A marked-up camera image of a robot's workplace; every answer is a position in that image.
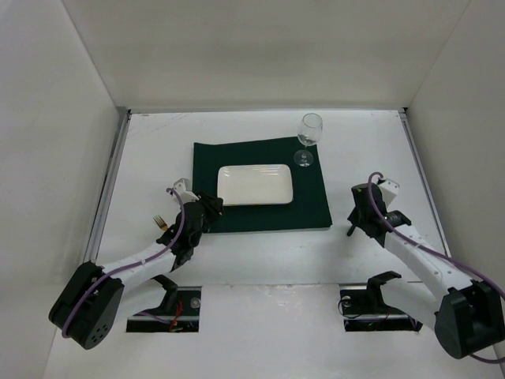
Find gold knife green handle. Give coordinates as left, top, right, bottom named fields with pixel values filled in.
left=346, top=225, right=355, bottom=237

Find white rectangular ceramic plate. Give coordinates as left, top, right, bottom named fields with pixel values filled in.
left=217, top=164, right=294, bottom=207

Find dark green cloth napkin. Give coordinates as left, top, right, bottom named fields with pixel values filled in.
left=193, top=137, right=332, bottom=233

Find clear wine glass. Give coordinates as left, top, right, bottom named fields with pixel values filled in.
left=294, top=113, right=323, bottom=167

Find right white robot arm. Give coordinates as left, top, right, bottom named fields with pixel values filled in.
left=348, top=180, right=504, bottom=359

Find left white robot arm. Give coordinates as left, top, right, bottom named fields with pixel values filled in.
left=48, top=188, right=223, bottom=350

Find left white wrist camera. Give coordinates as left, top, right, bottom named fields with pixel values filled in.
left=166, top=178, right=200, bottom=204

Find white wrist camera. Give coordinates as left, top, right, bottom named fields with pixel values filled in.
left=376, top=178, right=400, bottom=208
left=166, top=178, right=200, bottom=204

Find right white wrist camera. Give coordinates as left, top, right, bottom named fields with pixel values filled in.
left=376, top=178, right=400, bottom=208

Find gold fork green handle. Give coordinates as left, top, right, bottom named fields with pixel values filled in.
left=153, top=216, right=169, bottom=231

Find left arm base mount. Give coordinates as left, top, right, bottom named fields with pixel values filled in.
left=125, top=287, right=202, bottom=334

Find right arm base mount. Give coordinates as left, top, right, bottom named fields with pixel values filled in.
left=338, top=285, right=423, bottom=332

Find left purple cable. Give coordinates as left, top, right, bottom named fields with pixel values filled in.
left=62, top=187, right=186, bottom=339

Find purple cable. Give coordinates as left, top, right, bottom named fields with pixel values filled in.
left=368, top=171, right=505, bottom=364
left=62, top=187, right=186, bottom=339

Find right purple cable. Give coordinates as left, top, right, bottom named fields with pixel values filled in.
left=368, top=171, right=505, bottom=364

